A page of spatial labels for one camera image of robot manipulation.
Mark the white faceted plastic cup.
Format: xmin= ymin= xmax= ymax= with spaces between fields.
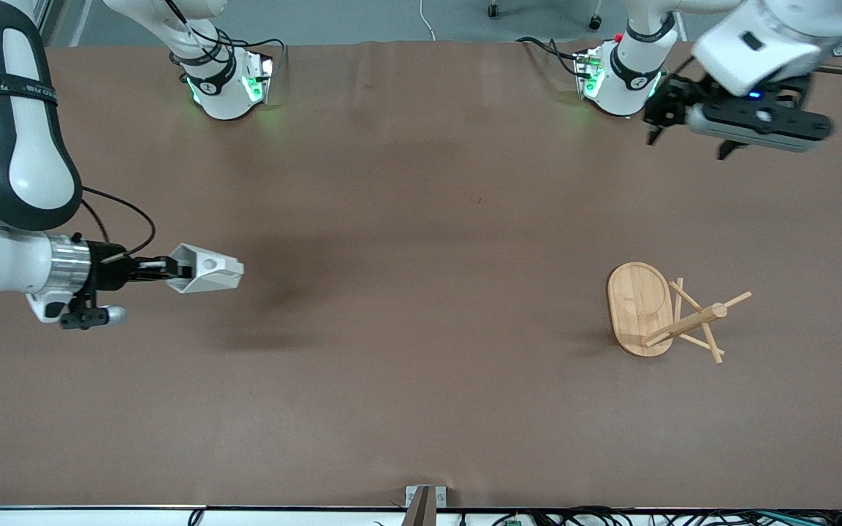
xmin=167 ymin=243 xmax=245 ymax=294

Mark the wooden cup rack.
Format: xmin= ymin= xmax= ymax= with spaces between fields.
xmin=607 ymin=262 xmax=753 ymax=365

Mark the black left arm base cable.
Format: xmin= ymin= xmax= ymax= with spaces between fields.
xmin=515 ymin=36 xmax=591 ymax=78

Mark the black arm base cable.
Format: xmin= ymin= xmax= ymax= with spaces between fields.
xmin=515 ymin=36 xmax=591 ymax=78
xmin=164 ymin=0 xmax=288 ymax=70

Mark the black right arm base cable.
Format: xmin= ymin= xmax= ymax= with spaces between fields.
xmin=164 ymin=0 xmax=288 ymax=70

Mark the aluminium frame profile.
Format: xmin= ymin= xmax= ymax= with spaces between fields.
xmin=26 ymin=0 xmax=75 ymax=46

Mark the grey metal camera bracket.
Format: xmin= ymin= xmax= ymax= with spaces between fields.
xmin=401 ymin=485 xmax=448 ymax=526

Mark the black cable tangle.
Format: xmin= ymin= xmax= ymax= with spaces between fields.
xmin=458 ymin=506 xmax=842 ymax=526

